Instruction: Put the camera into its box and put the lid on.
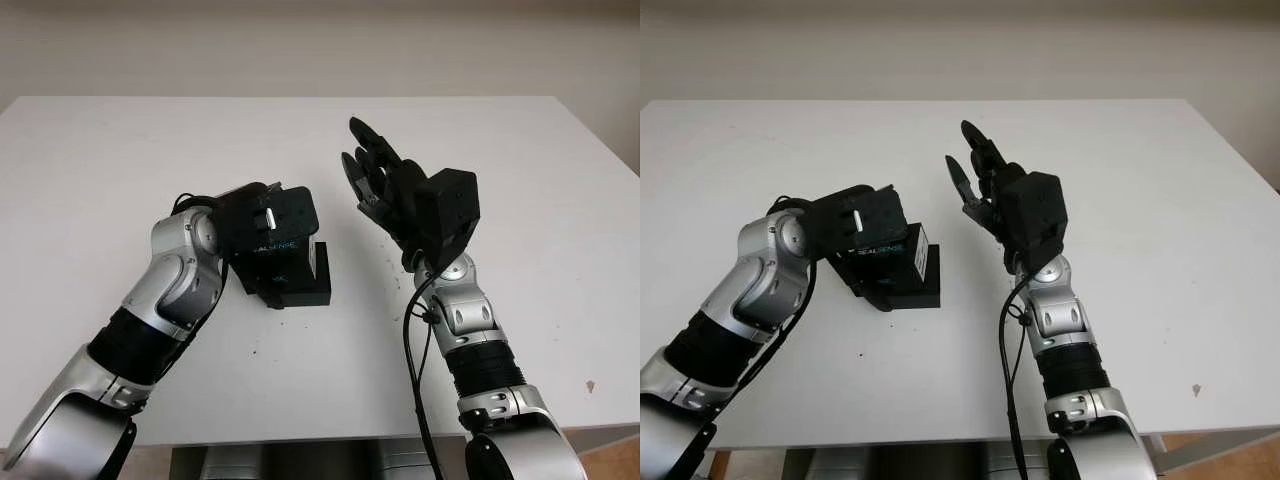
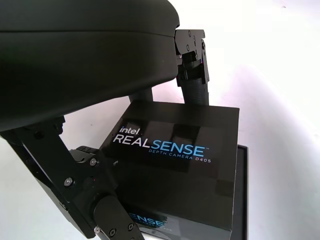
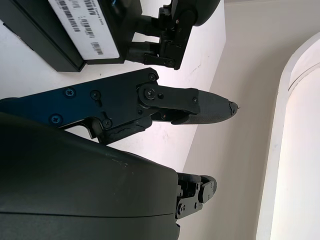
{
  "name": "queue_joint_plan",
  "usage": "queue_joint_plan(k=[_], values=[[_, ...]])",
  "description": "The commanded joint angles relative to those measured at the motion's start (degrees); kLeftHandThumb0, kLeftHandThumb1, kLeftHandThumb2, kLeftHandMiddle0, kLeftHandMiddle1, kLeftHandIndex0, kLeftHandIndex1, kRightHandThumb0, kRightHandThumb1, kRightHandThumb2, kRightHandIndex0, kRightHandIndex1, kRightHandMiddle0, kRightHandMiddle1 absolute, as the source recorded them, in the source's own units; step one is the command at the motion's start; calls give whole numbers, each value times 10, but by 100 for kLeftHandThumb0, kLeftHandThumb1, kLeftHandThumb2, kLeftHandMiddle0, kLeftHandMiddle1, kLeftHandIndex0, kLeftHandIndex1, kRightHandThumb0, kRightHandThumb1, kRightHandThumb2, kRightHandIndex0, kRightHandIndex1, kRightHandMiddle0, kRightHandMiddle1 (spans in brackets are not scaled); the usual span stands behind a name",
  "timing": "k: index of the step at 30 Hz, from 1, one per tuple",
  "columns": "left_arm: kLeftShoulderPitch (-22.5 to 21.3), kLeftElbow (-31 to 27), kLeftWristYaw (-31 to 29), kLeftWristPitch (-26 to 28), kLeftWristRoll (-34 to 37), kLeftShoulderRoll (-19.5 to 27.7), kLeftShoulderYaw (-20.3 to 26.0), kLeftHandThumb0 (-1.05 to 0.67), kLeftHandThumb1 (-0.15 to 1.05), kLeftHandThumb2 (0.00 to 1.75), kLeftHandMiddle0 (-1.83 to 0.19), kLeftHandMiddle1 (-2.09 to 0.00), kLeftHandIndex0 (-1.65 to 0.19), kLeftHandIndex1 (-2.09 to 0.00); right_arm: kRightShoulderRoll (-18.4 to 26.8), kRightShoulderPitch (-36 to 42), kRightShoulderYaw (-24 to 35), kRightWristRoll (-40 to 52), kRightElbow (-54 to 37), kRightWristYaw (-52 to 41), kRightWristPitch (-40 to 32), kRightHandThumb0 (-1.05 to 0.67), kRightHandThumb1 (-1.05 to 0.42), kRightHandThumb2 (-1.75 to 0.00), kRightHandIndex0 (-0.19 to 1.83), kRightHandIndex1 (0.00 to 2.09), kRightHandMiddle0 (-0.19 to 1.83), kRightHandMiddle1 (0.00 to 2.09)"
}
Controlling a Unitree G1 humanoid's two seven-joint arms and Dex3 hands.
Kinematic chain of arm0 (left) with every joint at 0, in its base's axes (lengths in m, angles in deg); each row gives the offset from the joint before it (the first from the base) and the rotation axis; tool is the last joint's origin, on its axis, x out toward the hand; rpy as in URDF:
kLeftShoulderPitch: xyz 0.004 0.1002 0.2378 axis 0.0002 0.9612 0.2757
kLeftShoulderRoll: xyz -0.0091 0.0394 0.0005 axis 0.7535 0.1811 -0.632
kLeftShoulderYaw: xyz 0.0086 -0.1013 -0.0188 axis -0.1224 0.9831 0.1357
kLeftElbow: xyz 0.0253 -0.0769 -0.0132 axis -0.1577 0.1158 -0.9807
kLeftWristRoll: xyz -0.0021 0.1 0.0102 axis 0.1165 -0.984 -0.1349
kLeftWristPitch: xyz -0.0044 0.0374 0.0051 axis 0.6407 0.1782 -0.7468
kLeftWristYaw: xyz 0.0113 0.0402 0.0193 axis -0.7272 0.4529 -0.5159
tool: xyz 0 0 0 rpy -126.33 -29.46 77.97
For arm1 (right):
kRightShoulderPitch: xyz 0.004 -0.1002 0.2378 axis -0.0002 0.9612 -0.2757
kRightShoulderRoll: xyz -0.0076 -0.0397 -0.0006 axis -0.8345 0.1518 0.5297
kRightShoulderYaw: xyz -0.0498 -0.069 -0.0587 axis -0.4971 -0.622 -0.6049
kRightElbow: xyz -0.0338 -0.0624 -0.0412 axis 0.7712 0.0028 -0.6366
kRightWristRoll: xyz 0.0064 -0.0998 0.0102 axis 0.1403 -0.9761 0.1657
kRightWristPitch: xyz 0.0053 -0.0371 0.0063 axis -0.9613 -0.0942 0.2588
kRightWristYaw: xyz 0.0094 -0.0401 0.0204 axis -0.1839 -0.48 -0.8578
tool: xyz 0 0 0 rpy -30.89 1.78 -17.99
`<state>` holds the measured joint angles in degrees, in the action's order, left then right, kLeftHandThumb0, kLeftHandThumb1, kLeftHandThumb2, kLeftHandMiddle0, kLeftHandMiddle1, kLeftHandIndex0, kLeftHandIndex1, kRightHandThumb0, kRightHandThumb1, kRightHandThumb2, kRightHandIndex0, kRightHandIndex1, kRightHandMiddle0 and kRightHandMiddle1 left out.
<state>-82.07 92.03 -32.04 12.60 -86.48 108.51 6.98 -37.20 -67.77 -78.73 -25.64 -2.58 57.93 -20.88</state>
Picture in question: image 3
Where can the black box base with foam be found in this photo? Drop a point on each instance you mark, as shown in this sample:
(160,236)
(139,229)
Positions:
(42,35)

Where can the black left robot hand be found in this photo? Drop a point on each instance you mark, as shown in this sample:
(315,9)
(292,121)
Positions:
(175,37)

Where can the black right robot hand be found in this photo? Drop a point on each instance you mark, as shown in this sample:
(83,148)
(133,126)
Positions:
(62,180)

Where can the white rounded panel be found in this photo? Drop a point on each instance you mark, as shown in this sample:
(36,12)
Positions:
(295,150)

